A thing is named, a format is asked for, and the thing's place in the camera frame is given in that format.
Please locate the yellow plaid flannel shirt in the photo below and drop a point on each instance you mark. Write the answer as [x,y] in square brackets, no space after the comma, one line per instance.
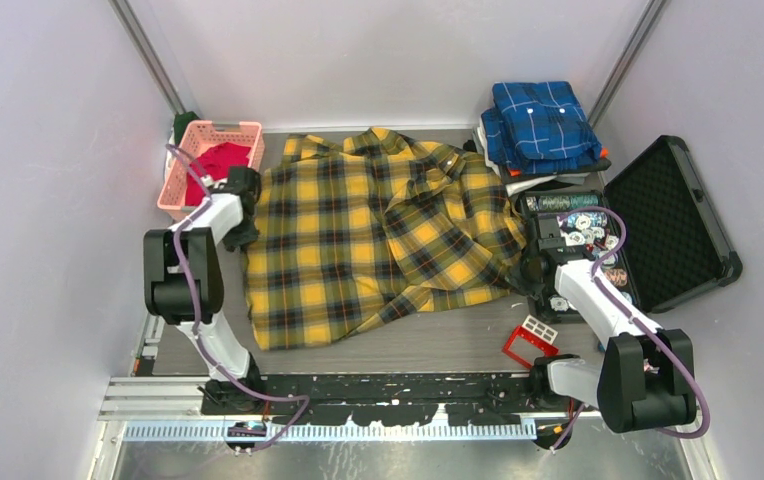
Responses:
[357,234]

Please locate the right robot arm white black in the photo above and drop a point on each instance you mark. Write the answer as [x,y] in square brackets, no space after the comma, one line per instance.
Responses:
[646,379]

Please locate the white folded garment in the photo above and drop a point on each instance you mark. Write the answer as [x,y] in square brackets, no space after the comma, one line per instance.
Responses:
[519,183]

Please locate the blue plaid folded shirt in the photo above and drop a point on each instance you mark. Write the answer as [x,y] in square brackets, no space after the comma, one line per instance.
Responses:
[539,128]

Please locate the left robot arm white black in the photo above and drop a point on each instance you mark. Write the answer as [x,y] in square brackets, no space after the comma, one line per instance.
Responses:
[183,282]

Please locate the black foam-lined carrying case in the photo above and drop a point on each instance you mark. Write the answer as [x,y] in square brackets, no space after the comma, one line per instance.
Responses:
[677,247]

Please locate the green and white cloth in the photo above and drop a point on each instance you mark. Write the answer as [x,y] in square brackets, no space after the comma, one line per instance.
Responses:
[179,127]

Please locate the red plastic frame block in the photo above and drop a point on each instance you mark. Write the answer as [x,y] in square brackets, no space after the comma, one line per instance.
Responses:
[529,341]

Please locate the red garment in basket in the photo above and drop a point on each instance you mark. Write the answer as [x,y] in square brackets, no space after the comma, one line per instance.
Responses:
[213,166]

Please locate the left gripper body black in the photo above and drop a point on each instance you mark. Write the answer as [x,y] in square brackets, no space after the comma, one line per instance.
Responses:
[247,234]

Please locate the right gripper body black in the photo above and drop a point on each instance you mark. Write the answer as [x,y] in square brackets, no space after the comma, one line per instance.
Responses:
[524,281]

